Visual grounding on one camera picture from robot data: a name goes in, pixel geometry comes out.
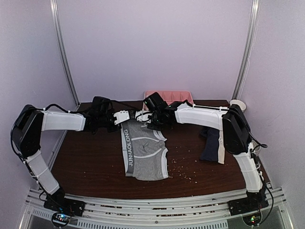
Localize navy and cream underwear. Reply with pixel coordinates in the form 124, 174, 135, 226
200, 126, 225, 164

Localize striped grey white cup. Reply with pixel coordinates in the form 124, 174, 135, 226
252, 142, 261, 156

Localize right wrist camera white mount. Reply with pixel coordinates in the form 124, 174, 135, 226
135, 110, 153, 123

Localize right aluminium corner post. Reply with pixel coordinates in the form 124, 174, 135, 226
232, 0, 260, 99

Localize left aluminium corner post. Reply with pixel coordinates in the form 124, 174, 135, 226
50, 0, 81, 107

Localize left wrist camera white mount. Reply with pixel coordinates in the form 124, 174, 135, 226
113, 110, 130, 125

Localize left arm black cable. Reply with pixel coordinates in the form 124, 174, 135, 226
44, 100, 134, 115

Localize right round controller board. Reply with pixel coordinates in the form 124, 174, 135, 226
243, 213, 262, 227

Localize round controller board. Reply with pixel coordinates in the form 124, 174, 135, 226
243, 213, 262, 227
51, 212, 71, 228

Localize grey boxer briefs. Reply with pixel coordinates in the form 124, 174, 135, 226
121, 120, 169, 181

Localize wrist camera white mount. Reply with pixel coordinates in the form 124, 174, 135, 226
113, 110, 130, 125
135, 110, 153, 123

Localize white ceramic bowl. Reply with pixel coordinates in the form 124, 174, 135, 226
230, 99, 246, 112

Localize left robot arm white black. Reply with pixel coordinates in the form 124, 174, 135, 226
10, 96, 130, 217

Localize aluminium corner post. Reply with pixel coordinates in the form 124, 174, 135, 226
232, 0, 260, 99
50, 0, 81, 107

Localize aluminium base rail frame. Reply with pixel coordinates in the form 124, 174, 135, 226
17, 184, 296, 229

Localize left round controller board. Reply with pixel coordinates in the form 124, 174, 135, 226
51, 212, 71, 228

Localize pink divided organizer box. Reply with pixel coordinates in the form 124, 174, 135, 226
144, 90, 193, 105

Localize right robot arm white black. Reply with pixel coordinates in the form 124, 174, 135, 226
143, 92, 269, 215

